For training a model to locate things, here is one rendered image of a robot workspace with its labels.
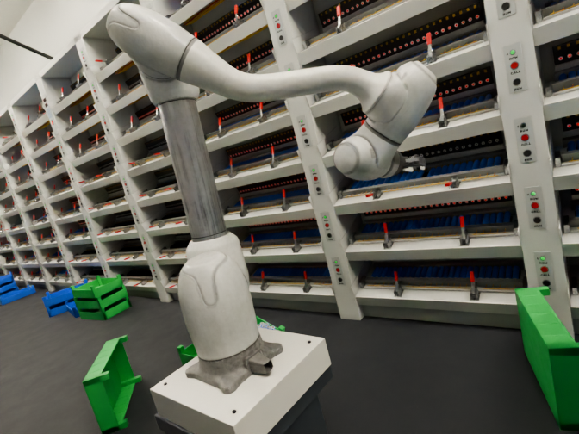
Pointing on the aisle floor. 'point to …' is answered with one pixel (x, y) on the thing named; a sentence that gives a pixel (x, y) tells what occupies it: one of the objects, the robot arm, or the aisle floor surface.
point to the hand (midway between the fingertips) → (414, 165)
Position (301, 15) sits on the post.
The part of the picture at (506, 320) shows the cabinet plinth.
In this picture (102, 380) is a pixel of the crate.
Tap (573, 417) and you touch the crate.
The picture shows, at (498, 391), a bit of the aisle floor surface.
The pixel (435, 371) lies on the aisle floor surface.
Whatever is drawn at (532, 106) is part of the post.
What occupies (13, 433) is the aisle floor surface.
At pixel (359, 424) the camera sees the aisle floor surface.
